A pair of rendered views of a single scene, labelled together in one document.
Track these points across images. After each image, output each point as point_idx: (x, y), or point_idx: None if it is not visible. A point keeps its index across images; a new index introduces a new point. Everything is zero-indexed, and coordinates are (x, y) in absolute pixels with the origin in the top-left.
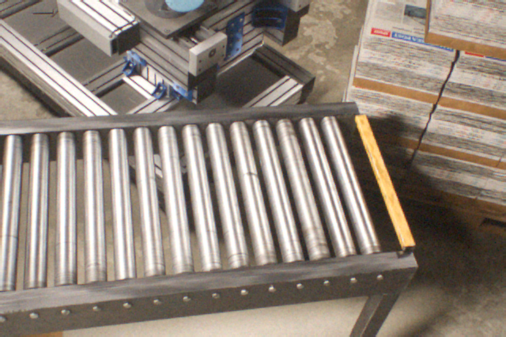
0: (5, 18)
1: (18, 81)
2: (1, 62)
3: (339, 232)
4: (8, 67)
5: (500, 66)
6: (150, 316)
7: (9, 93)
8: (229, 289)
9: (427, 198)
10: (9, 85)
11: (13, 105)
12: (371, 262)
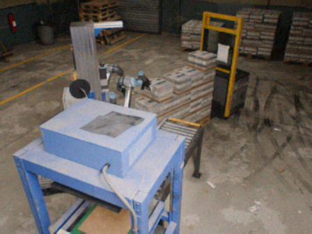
0: (44, 177)
1: (59, 192)
2: (53, 189)
3: (191, 131)
4: (57, 189)
5: (171, 99)
6: (186, 161)
7: (62, 196)
8: (192, 146)
9: None
10: (58, 194)
11: (67, 196)
12: (199, 130)
